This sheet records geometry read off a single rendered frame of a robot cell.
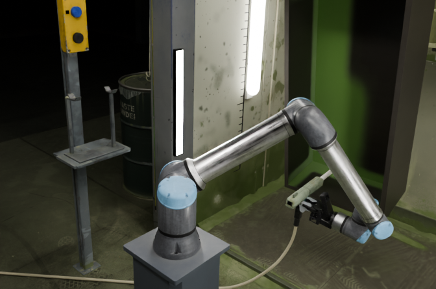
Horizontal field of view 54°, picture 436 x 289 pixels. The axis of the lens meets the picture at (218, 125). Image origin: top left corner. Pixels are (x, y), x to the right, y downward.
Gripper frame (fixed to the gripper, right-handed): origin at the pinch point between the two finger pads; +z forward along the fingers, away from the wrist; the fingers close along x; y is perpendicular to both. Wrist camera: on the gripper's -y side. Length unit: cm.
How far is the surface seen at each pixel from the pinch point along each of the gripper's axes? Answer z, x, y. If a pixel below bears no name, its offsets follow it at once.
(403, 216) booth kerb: -33, 110, 52
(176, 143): 77, -10, -2
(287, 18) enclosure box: 34, 18, -81
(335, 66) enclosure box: 20, 57, -53
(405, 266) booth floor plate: -50, 63, 54
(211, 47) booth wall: 84, 23, -53
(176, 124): 79, -10, -14
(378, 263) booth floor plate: -36, 55, 56
